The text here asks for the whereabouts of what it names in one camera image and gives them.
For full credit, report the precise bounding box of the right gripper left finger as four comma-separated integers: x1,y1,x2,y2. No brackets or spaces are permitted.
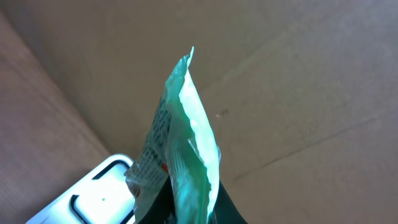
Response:
138,177,177,224

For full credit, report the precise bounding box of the teal wet wipes pack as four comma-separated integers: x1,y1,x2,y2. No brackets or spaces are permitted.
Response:
125,53,220,223

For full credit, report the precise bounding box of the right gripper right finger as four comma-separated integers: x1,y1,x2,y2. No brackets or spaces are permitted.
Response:
214,182,248,224

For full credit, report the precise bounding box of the white barcode scanner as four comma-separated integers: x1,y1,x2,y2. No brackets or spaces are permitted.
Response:
27,154,136,224

